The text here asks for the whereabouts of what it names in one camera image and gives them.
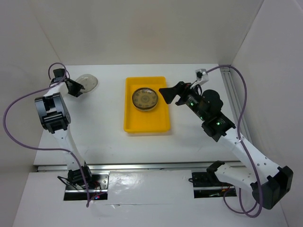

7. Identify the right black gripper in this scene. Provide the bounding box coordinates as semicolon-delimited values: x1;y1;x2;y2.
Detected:
159;80;207;121

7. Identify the clear glass plate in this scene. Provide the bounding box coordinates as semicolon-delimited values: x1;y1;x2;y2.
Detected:
76;74;98;93

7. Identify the yellow brown patterned plate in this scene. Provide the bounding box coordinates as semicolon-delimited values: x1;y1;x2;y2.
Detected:
132;87;159;111

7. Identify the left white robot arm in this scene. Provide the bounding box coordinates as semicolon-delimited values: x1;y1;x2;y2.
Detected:
35;68;93;189

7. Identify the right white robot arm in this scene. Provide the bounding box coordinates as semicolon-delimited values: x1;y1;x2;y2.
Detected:
159;81;294;210

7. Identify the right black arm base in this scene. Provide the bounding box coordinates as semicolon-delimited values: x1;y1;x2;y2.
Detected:
188;172;237;199

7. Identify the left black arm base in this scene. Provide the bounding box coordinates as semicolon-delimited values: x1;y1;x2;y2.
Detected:
57;172;109;201

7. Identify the yellow plastic bin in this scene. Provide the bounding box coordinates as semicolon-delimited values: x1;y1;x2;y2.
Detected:
124;77;170;133

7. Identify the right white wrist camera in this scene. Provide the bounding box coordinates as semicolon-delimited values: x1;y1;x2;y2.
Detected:
190;69;209;89

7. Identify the right side aluminium rail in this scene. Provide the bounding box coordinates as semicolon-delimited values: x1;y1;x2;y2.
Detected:
220;67;251;142

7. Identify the aluminium rail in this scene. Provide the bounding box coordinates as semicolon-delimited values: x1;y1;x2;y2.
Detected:
220;67;251;142
37;161;244;172

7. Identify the front aluminium rail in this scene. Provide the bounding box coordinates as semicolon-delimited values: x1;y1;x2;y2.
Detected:
37;161;244;172

